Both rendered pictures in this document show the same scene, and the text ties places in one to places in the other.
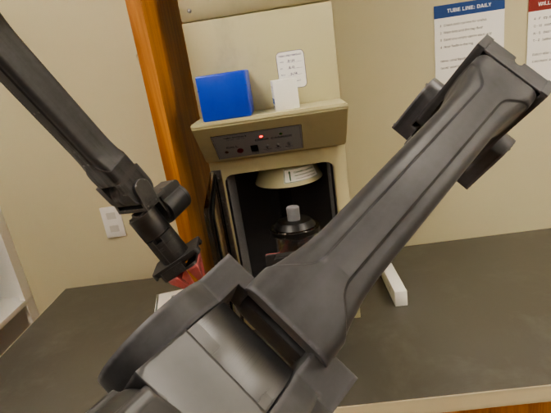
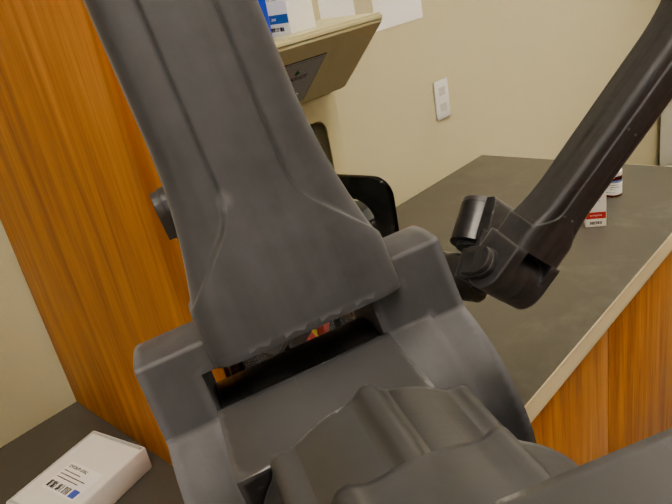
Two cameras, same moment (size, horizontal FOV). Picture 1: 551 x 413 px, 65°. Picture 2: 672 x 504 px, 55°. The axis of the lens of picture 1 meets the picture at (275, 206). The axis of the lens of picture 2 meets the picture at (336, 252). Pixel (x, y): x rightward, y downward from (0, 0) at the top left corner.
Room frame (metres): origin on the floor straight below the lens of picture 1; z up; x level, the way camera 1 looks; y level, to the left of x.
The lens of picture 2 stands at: (0.33, 0.57, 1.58)
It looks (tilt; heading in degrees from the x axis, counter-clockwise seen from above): 24 degrees down; 313
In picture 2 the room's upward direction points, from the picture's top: 11 degrees counter-clockwise
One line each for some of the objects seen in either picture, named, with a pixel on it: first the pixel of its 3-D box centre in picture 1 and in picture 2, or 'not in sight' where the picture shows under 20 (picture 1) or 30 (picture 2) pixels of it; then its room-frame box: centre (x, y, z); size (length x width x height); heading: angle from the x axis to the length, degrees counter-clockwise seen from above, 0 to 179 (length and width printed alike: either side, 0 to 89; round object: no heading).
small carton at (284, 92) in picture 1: (284, 93); (284, 7); (0.93, -0.05, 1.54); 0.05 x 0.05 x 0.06; 2
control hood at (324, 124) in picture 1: (272, 133); (276, 78); (0.93, -0.02, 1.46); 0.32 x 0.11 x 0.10; 87
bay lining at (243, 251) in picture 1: (287, 220); not in sight; (1.11, -0.03, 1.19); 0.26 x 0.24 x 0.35; 87
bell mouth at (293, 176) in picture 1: (287, 168); not in sight; (1.08, -0.05, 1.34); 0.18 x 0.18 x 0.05
